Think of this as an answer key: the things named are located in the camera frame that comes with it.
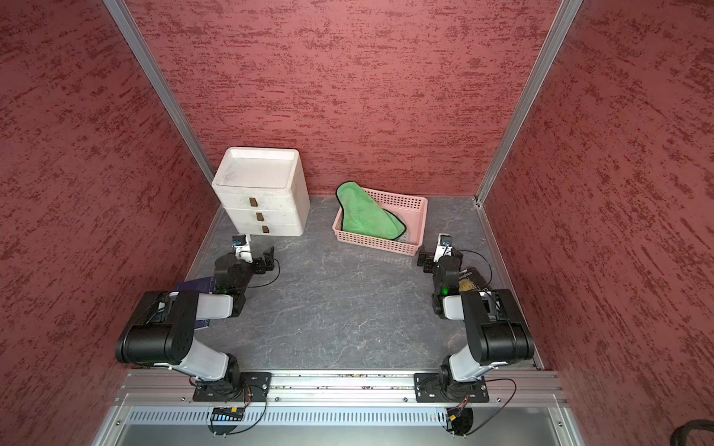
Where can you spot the white three-drawer storage box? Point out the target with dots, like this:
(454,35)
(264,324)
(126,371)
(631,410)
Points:
(263,191)

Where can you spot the corner aluminium post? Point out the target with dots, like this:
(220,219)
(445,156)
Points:
(559,29)
(132,34)

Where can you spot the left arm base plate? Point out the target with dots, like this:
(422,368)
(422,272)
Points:
(251,387)

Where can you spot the aluminium front rail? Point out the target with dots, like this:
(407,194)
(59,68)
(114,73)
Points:
(519,388)

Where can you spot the pink plastic basket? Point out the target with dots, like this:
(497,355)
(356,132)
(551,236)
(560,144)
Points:
(411,210)

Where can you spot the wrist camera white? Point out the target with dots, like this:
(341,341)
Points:
(242,248)
(443,247)

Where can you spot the green dishcloth black trim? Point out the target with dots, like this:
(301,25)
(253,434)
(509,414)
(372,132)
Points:
(364,216)

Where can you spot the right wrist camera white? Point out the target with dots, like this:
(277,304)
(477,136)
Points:
(443,247)

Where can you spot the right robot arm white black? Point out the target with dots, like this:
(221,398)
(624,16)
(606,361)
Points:
(496,333)

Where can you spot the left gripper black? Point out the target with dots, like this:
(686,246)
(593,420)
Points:
(260,268)

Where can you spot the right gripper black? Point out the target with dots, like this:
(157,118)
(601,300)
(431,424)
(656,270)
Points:
(426,257)

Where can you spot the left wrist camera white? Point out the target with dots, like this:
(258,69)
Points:
(242,248)

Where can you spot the black book yellow cover art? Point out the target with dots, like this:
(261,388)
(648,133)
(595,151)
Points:
(470,279)

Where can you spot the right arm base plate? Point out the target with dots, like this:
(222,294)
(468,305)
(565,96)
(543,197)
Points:
(432,388)

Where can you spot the right corner aluminium post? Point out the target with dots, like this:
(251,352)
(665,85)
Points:
(559,29)

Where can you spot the dark blue book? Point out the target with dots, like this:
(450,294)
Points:
(202,285)

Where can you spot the left corner aluminium post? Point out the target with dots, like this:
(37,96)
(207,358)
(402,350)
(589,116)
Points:
(132,34)

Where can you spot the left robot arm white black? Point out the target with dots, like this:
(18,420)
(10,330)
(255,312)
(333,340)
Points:
(160,332)

